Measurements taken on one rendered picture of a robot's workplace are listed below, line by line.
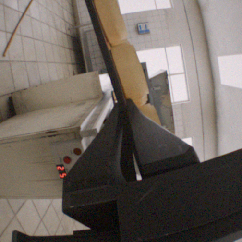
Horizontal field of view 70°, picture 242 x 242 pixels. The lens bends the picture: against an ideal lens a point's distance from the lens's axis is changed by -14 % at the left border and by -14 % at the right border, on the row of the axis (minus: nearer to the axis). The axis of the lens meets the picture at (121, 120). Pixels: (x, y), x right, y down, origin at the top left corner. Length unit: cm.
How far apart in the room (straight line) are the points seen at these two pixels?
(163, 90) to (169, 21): 349
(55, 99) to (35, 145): 71
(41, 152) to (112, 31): 75
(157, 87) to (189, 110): 347
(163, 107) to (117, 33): 135
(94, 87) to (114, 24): 127
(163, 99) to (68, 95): 69
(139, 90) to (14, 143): 81
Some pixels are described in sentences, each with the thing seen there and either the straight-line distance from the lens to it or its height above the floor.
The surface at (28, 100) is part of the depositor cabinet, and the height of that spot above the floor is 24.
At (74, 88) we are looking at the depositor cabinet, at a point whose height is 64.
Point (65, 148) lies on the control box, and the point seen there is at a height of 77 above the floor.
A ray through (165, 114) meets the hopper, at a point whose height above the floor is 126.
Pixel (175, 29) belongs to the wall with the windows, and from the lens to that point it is 483.
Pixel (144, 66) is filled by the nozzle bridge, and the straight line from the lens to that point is 140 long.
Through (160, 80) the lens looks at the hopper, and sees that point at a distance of 147.
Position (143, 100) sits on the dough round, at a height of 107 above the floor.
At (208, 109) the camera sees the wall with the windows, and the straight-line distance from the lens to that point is 508.
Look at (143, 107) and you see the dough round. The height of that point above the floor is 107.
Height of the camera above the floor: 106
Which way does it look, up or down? 5 degrees down
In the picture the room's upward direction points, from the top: 80 degrees clockwise
